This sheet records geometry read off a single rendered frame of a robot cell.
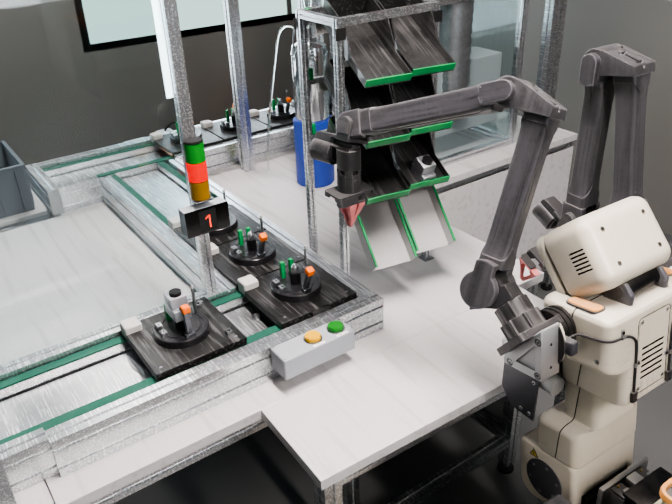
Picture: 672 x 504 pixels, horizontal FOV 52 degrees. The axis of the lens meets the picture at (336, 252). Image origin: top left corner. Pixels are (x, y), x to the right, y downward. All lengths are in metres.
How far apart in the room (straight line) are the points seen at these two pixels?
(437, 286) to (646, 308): 0.83
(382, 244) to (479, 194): 1.14
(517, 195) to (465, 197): 1.63
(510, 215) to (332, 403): 0.65
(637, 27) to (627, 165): 2.81
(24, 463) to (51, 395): 0.22
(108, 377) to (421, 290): 0.93
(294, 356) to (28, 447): 0.61
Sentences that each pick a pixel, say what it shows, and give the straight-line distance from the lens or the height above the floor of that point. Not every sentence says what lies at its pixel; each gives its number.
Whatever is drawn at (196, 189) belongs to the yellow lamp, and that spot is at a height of 1.29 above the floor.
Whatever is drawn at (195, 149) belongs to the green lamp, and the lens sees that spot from 1.72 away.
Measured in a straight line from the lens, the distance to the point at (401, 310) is 2.00.
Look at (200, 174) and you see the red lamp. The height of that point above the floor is 1.33.
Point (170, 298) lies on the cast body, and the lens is 1.72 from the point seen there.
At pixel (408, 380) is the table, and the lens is 1.76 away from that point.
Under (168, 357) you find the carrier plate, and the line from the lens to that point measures 1.72.
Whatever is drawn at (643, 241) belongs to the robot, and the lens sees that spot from 1.46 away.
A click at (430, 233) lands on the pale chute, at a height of 1.02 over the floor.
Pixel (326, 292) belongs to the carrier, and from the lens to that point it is 1.88.
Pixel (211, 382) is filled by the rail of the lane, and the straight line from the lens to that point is 1.68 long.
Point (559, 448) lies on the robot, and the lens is 1.66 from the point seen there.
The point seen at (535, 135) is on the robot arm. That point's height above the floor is 1.54.
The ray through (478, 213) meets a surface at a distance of 3.08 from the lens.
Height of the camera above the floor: 1.99
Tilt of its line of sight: 29 degrees down
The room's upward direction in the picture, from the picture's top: 2 degrees counter-clockwise
